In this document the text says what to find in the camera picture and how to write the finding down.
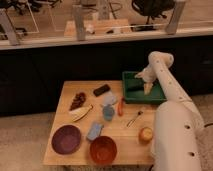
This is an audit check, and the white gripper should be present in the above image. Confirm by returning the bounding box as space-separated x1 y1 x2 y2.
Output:
135 66 156 95

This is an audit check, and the black dish brush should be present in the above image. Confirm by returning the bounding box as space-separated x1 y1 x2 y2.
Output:
127 84 144 91

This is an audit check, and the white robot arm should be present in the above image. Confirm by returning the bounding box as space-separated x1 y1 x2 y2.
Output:
136 51 204 171

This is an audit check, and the green plastic tray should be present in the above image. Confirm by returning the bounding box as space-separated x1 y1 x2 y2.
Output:
122 71 166 104

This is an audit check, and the metal spoon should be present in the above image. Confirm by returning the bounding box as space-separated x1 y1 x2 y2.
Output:
126 111 143 127

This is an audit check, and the orange carrot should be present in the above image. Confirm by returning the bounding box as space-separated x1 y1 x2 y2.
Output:
117 98 123 116

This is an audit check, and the black rectangular block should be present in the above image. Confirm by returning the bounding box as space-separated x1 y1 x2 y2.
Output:
93 84 110 97

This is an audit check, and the black office chair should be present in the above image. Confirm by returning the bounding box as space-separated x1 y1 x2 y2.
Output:
131 0 175 23

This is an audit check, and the brown grape bunch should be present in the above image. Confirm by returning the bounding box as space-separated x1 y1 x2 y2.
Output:
70 92 86 110

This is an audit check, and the wooden background bench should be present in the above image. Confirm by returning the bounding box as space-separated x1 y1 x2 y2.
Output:
64 19 131 37

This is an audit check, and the wooden table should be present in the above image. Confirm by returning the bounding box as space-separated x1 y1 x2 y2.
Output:
43 81 156 166

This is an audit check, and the red bowl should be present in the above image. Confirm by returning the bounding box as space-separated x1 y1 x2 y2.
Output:
89 136 117 165

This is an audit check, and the purple bowl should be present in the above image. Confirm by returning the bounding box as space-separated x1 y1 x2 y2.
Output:
51 125 81 155

